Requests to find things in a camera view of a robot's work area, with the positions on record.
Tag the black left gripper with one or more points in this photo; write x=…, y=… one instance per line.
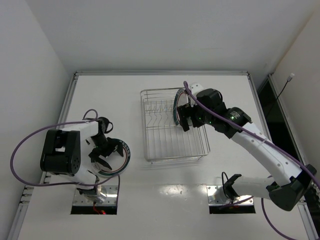
x=103, y=152

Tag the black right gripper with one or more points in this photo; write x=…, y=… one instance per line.
x=187, y=113

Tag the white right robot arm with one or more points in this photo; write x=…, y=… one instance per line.
x=288, y=181

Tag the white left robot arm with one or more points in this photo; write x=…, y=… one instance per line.
x=83, y=153

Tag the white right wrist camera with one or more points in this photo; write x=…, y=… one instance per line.
x=196, y=88

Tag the chrome wire dish rack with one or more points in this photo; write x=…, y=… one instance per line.
x=164, y=138

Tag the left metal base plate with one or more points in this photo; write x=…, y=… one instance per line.
x=107, y=195

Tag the metal base plate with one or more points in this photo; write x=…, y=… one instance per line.
x=107, y=195
x=216, y=198

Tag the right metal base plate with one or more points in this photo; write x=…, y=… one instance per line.
x=216, y=198

